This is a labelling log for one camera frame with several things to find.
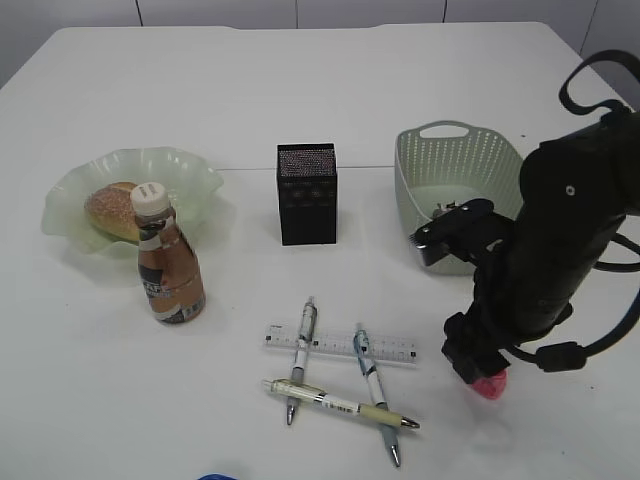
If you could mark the brown coffee bottle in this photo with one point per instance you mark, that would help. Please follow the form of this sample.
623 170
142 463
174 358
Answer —
168 266

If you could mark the white patterned pen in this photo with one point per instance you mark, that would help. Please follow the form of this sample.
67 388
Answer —
305 336

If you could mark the black mesh pen holder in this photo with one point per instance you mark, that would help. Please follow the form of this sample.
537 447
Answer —
307 185

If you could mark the green plastic basket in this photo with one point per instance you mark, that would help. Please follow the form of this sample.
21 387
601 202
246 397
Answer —
447 162

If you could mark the green wavy glass plate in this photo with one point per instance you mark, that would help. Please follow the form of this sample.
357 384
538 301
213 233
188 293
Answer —
190 180

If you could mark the paper piece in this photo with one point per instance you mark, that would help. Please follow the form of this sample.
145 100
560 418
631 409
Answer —
443 208

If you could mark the sugared bread roll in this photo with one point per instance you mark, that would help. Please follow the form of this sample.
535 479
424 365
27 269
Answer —
110 210

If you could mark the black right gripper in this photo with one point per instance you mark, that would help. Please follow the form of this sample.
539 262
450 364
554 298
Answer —
577 190

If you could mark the blue patterned pen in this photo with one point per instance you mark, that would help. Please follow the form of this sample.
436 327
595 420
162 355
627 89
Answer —
369 371

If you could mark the clear plastic ruler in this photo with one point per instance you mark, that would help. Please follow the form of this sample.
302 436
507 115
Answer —
385 349

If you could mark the beige grip pen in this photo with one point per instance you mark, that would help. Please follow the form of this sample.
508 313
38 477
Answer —
315 396

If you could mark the pink pencil sharpener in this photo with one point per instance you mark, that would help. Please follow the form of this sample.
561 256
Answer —
493 387

